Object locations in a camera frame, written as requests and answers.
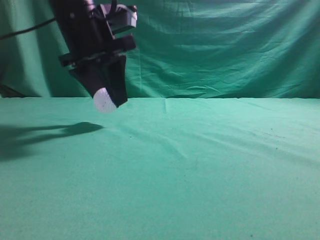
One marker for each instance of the green backdrop cloth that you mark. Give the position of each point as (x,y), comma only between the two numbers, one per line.
(185,49)

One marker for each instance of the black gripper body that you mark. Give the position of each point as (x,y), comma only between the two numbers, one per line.
(87,33)

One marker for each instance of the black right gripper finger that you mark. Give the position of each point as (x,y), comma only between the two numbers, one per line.
(115,83)

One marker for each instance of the green table cloth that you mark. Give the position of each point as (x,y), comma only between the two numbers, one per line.
(160,169)

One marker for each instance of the white dimpled golf ball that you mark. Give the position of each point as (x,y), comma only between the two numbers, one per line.
(103,101)

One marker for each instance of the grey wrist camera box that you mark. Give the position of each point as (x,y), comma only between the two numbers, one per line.
(120,17)

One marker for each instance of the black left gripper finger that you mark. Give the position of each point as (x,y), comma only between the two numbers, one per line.
(90,75)

